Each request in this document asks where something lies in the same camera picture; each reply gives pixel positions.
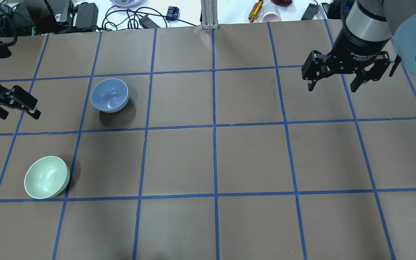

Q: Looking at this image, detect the green bowl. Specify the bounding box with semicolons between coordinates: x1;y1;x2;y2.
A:
24;155;70;199

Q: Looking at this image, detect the blue bowl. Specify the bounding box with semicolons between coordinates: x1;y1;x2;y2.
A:
90;78;129;113

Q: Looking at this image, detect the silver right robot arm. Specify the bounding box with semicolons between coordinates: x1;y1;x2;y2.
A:
302;0;416;92

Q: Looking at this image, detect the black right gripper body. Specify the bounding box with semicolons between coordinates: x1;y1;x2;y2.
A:
329;27;391;74

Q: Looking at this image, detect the black power adapter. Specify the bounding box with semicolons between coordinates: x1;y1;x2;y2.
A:
74;2;99;28

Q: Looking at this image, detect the purple plate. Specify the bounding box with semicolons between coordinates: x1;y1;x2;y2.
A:
110;0;142;7

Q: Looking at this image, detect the aluminium frame post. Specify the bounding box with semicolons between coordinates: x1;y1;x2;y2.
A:
201;0;219;30

